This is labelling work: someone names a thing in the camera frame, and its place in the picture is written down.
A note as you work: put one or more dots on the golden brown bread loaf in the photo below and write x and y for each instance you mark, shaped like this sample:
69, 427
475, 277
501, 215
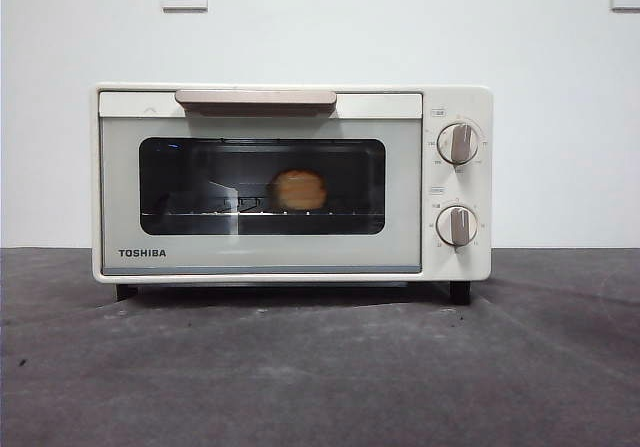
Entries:
299, 189

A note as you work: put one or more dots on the white Toshiba toaster oven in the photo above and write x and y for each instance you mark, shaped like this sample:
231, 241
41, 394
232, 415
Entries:
460, 102

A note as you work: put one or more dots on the round white oven knob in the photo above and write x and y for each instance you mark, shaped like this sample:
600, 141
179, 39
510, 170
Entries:
456, 226
457, 143

